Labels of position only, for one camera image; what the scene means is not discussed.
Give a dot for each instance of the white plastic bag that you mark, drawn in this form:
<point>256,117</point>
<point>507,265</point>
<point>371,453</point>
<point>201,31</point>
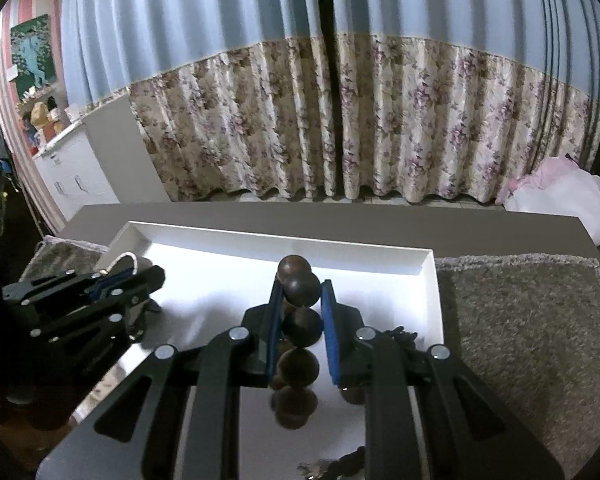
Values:
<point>560,200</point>

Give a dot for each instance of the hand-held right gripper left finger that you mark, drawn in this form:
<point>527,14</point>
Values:
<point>275,330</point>

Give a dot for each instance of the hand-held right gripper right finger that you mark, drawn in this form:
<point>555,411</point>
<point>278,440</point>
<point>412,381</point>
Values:
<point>330,330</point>

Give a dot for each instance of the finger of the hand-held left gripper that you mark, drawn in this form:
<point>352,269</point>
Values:
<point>90,322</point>
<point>80,287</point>

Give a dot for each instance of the grey shaggy rug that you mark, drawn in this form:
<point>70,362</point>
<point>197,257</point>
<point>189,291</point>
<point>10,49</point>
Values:
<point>520,335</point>

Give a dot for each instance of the white cabinet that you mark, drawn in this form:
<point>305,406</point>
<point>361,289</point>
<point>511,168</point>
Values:
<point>95,170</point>

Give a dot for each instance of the green wall poster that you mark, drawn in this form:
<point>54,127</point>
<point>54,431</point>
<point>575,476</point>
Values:
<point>32,55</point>

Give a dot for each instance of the white shallow tray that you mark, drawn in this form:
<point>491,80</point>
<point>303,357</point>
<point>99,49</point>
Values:
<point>215,270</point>

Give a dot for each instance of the blue floral curtain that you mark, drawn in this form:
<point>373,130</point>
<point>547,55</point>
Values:
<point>455,110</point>
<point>205,110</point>

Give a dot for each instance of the beige hat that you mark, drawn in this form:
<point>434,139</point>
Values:
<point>40,115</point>

